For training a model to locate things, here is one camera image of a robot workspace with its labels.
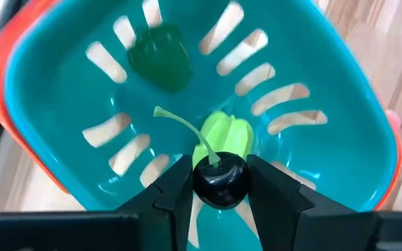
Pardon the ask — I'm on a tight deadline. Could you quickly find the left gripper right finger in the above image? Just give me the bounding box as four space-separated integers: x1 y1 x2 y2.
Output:
246 155 378 251

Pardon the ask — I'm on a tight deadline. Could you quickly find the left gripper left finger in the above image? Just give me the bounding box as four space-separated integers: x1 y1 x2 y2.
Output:
115 155 195 251

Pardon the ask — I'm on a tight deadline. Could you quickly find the black toy cherry green stem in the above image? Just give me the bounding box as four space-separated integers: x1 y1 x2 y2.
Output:
153 106 251 211

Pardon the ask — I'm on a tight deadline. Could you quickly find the light green toy pepper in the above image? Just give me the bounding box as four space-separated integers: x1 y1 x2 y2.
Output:
191 110 255 169

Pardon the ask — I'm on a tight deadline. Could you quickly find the dark green toy pepper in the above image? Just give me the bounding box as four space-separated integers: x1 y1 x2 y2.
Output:
126 23 195 94

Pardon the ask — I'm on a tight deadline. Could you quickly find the teal basket with orange rim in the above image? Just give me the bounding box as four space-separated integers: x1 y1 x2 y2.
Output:
0 0 402 251

